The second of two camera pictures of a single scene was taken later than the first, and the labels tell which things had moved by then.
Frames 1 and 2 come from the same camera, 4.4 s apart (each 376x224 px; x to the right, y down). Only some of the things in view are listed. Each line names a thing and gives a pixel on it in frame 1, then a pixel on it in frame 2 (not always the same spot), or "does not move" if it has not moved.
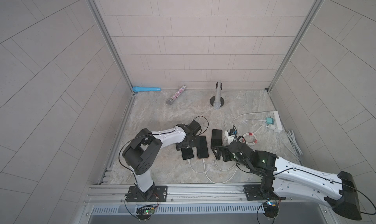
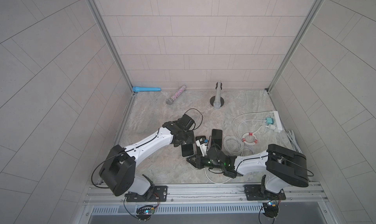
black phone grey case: [187, 153] does not move
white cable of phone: [216, 182] does not move
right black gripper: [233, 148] → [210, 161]
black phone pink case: [216, 139] does not move
